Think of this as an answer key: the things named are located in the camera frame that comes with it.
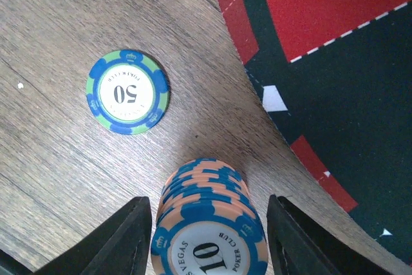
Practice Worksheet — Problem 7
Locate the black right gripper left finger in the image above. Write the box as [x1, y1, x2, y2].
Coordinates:
[34, 196, 152, 274]

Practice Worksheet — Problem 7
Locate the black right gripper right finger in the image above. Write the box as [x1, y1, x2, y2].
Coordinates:
[267, 194, 389, 275]

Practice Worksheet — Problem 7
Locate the blue orange 10 chip stack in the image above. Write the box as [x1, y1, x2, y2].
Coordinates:
[151, 158, 268, 274]

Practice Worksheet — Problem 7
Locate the blue green 50 chip stack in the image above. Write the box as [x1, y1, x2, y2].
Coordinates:
[86, 49, 170, 135]

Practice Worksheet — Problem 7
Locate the round red black poker mat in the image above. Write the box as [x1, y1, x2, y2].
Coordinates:
[218, 0, 411, 264]

